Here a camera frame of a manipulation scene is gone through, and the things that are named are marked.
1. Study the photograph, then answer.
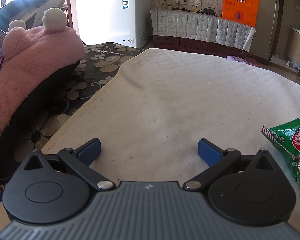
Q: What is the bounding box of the grey folded rack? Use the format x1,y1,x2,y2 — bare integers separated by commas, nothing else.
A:
0,0,70,27

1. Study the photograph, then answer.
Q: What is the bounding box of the cabinet with lace cover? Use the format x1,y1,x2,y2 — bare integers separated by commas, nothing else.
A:
150,9,257,51

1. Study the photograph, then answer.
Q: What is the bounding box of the orange cardboard box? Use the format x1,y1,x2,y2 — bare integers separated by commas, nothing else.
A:
222,0,260,27

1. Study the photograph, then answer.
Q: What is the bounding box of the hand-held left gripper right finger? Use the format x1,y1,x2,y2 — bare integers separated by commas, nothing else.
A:
182,138,278,190

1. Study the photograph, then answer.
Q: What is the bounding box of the dark wooden TV cabinet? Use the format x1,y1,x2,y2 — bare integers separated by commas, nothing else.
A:
152,35,248,55

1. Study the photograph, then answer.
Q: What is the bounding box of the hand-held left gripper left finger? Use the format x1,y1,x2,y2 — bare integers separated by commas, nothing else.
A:
24,138,117,190

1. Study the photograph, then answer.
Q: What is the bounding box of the white chest freezer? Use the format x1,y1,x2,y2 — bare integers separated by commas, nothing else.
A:
74,0,150,49

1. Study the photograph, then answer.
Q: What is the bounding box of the pink plush slipper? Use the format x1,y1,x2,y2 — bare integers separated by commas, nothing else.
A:
0,8,85,178

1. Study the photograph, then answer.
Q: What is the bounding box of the white blanket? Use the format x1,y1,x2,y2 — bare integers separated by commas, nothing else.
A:
0,48,300,215

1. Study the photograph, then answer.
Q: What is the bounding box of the green snack bag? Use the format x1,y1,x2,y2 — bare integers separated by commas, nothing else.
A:
261,114,300,203

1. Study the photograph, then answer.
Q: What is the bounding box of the wooden kitchen counter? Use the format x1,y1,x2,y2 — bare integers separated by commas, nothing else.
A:
287,27,300,68

